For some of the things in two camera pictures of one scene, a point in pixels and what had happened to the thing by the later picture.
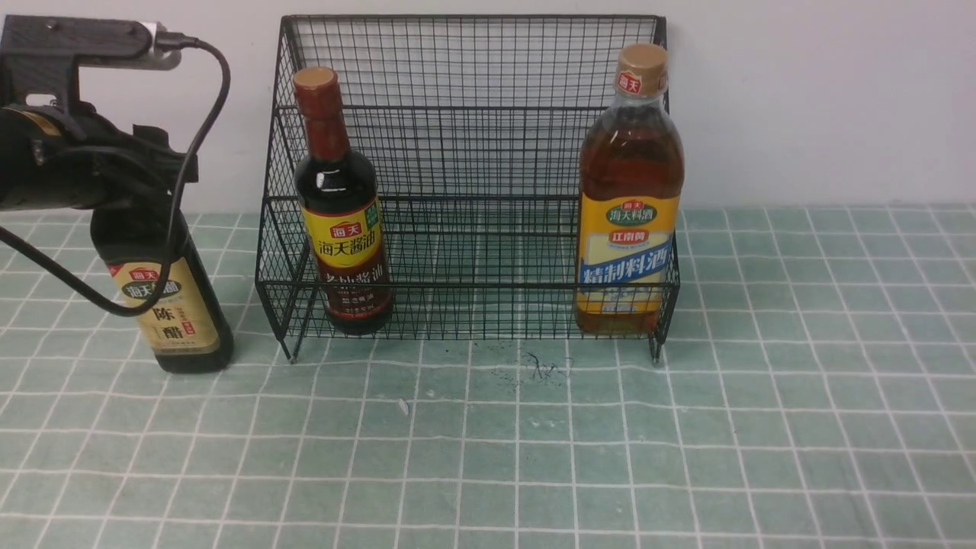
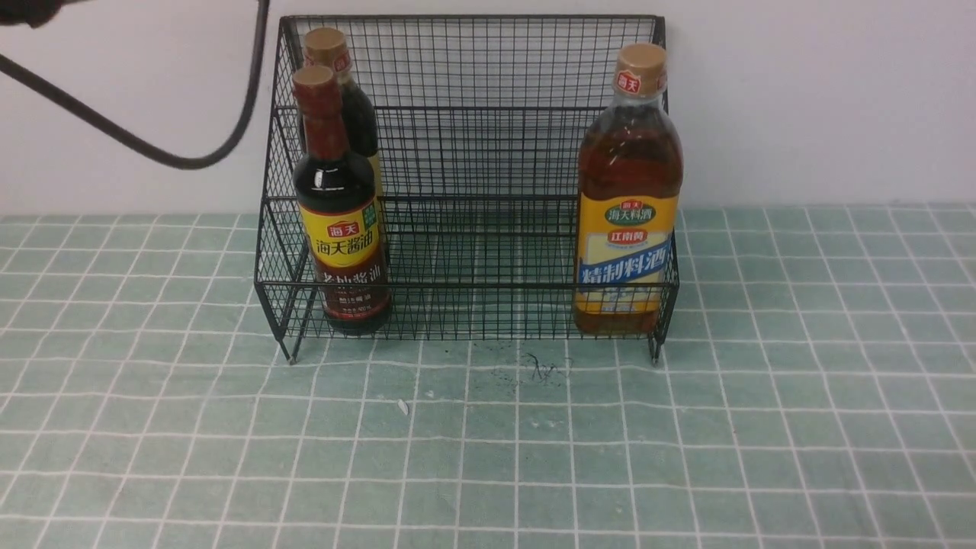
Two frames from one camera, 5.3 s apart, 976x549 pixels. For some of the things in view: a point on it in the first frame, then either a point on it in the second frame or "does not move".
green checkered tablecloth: (817, 390) does not move
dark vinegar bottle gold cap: (187, 332) -> (328, 46)
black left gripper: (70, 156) -> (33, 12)
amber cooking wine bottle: (631, 175) does not move
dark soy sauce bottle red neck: (340, 214) does not move
